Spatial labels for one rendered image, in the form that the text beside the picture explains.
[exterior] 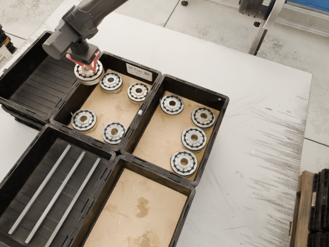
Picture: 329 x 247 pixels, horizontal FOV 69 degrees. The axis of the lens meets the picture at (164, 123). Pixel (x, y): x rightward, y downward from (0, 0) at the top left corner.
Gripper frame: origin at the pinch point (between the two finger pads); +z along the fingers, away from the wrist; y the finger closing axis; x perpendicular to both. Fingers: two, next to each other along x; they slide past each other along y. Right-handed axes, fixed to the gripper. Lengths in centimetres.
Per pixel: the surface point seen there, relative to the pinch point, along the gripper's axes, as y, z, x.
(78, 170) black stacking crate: 9.4, 20.8, -31.9
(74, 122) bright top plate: -2.4, 18.6, -16.1
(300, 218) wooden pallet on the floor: 123, 93, 8
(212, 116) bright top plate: 47, 21, 12
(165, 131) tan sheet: 32.3, 22.6, -2.3
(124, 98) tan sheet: 8.8, 22.6, 4.2
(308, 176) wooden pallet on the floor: 123, 95, 38
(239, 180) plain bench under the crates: 69, 36, -4
